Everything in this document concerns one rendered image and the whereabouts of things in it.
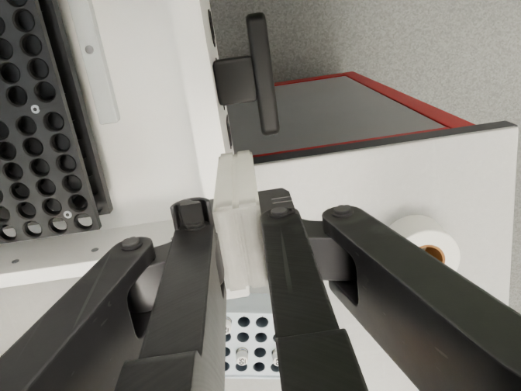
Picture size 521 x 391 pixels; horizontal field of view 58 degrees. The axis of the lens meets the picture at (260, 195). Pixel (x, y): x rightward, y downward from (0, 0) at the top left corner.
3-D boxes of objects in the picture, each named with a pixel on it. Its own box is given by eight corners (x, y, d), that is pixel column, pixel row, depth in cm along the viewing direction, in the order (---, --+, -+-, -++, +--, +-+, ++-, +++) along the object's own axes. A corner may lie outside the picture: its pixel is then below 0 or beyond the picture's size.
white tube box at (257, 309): (291, 293, 52) (295, 313, 48) (285, 356, 55) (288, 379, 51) (177, 291, 51) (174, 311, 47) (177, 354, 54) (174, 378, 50)
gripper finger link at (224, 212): (249, 290, 16) (226, 293, 16) (244, 212, 22) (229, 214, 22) (235, 206, 15) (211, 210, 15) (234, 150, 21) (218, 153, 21)
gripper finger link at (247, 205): (235, 206, 15) (259, 203, 15) (235, 150, 21) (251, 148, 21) (249, 290, 16) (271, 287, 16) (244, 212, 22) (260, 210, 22)
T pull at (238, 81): (263, 12, 29) (265, 11, 27) (279, 131, 31) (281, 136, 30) (205, 20, 29) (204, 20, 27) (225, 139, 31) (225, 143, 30)
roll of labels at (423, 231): (388, 281, 52) (399, 301, 48) (372, 226, 49) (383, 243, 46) (450, 261, 51) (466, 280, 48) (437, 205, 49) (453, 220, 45)
